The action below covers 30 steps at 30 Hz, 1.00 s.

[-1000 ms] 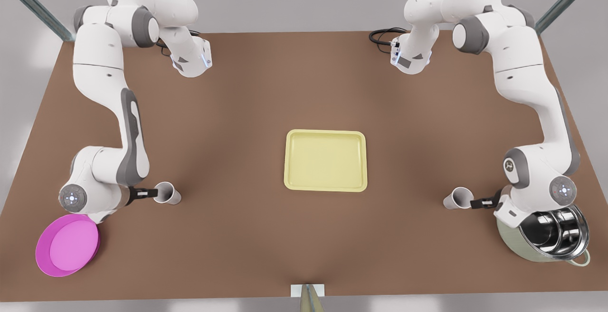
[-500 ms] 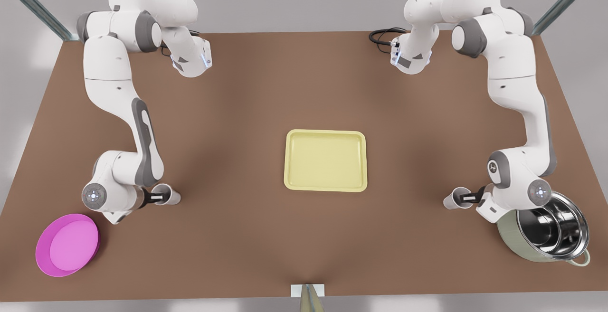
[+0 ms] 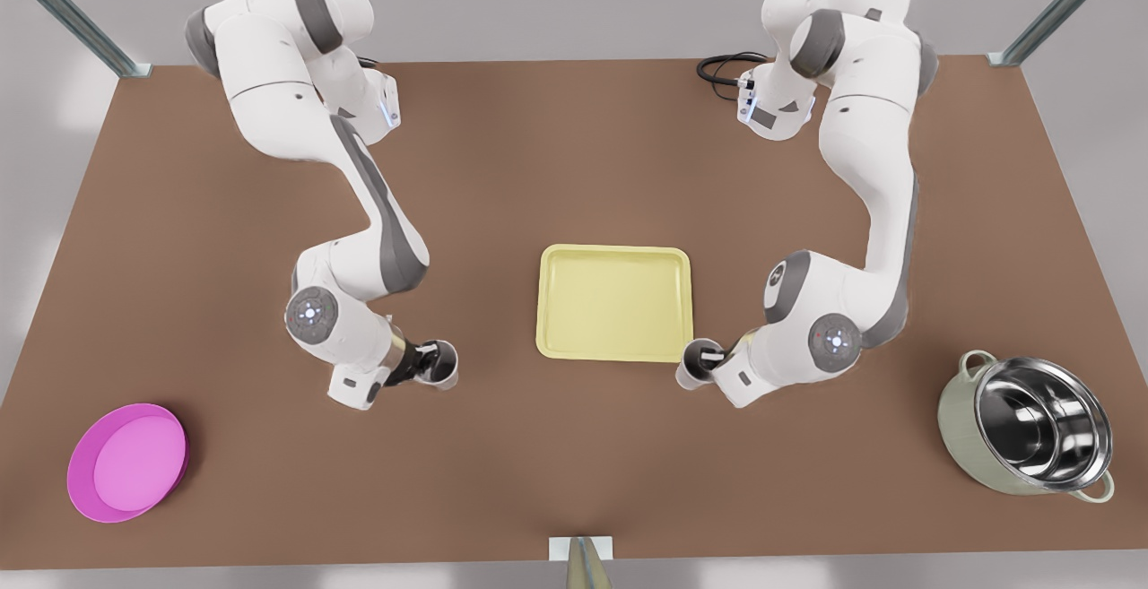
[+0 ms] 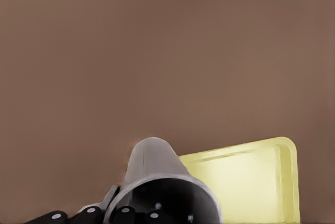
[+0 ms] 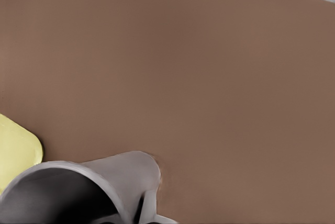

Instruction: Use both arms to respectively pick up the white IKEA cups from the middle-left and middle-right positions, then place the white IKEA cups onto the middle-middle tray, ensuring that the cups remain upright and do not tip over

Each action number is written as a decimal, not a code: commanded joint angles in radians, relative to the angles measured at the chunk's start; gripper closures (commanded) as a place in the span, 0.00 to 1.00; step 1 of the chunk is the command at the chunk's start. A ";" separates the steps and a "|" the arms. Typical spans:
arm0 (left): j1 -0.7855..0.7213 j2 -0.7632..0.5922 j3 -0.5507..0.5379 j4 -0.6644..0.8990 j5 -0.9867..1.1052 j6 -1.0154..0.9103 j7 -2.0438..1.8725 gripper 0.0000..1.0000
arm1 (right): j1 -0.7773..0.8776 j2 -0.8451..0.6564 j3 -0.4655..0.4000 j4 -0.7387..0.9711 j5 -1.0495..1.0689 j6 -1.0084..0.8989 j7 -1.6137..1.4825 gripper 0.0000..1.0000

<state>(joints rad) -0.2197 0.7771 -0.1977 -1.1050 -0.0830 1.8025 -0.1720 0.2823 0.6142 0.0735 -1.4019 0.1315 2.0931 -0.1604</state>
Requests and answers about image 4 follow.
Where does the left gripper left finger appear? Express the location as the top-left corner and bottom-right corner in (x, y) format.
(26, 185), (120, 224)

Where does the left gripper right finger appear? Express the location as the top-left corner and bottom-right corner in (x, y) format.
(111, 205), (164, 224)

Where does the white IKEA cup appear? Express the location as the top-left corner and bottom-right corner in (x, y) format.
(104, 137), (225, 224)

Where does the pale yellow tray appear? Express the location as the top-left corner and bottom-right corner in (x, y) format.
(178, 136), (301, 223)

